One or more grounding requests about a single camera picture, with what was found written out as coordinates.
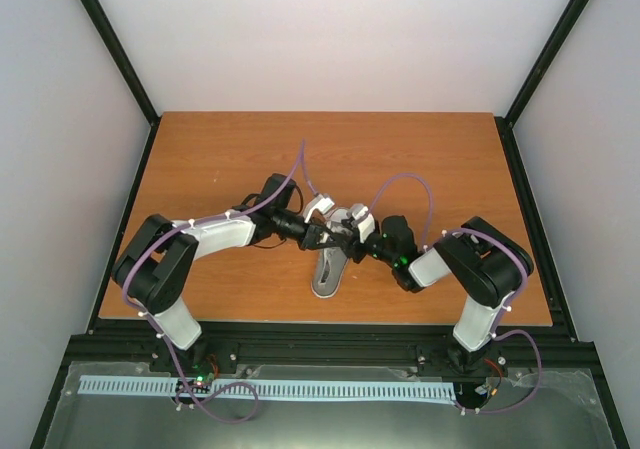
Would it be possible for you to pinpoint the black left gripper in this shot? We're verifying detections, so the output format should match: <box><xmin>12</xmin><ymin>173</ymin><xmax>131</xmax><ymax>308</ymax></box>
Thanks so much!
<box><xmin>274</xmin><ymin>210</ymin><xmax>343</xmax><ymax>252</ymax></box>

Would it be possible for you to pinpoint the black left frame post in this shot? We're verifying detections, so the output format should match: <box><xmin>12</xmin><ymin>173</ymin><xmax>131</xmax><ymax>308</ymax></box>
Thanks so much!
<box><xmin>62</xmin><ymin>0</ymin><xmax>161</xmax><ymax>125</ymax></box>

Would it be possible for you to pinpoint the grey metal base plate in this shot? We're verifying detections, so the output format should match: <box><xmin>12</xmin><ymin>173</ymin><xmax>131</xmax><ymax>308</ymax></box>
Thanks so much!
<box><xmin>35</xmin><ymin>363</ymin><xmax>615</xmax><ymax>448</ymax></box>

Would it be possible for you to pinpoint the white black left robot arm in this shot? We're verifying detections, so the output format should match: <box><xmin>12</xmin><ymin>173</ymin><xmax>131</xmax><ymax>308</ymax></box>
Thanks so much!
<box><xmin>111</xmin><ymin>173</ymin><xmax>353</xmax><ymax>372</ymax></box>

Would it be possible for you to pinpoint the black right frame post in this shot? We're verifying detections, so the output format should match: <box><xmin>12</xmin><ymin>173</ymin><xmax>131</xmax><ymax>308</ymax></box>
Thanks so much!
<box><xmin>503</xmin><ymin>0</ymin><xmax>609</xmax><ymax>123</ymax></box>

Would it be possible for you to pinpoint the black frame post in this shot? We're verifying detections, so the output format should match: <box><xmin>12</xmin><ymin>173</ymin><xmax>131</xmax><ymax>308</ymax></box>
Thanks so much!
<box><xmin>62</xmin><ymin>0</ymin><xmax>161</xmax><ymax>125</ymax></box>
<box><xmin>503</xmin><ymin>0</ymin><xmax>609</xmax><ymax>123</ymax></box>

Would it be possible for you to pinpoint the light blue slotted cable duct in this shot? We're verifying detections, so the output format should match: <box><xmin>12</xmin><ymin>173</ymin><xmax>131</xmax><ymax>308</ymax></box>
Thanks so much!
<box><xmin>77</xmin><ymin>375</ymin><xmax>456</xmax><ymax>404</ymax></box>

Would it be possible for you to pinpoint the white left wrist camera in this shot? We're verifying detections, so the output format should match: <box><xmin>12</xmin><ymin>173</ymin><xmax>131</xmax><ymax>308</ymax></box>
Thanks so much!
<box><xmin>302</xmin><ymin>193</ymin><xmax>335</xmax><ymax>223</ymax></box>

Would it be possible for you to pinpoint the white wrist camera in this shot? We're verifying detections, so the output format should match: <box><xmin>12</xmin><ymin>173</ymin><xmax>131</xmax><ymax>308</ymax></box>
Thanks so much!
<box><xmin>302</xmin><ymin>193</ymin><xmax>335</xmax><ymax>223</ymax></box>
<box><xmin>347</xmin><ymin>203</ymin><xmax>376</xmax><ymax>244</ymax></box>

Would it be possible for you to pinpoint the black aluminium frame rail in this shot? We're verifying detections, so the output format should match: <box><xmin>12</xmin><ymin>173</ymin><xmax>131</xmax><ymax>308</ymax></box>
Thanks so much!
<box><xmin>64</xmin><ymin>318</ymin><xmax>601</xmax><ymax>385</ymax></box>

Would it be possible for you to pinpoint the white shoelace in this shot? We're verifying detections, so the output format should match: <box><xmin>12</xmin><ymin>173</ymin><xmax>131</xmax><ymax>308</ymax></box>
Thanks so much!
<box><xmin>325</xmin><ymin>208</ymin><xmax>358</xmax><ymax>238</ymax></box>

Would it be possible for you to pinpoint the grey canvas sneaker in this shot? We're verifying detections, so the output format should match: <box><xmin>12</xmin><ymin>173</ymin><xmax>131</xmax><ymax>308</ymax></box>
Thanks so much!
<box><xmin>310</xmin><ymin>207</ymin><xmax>357</xmax><ymax>299</ymax></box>

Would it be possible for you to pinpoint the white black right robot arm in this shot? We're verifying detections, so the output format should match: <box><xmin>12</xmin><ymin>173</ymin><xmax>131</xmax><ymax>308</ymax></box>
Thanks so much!
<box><xmin>327</xmin><ymin>214</ymin><xmax>534</xmax><ymax>374</ymax></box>

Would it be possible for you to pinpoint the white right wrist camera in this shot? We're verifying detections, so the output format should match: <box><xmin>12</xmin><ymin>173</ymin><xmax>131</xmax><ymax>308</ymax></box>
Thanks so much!
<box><xmin>347</xmin><ymin>203</ymin><xmax>376</xmax><ymax>244</ymax></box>

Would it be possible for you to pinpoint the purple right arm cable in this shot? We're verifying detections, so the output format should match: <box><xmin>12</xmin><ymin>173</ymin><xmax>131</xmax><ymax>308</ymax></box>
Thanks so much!
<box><xmin>367</xmin><ymin>172</ymin><xmax>544</xmax><ymax>416</ymax></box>

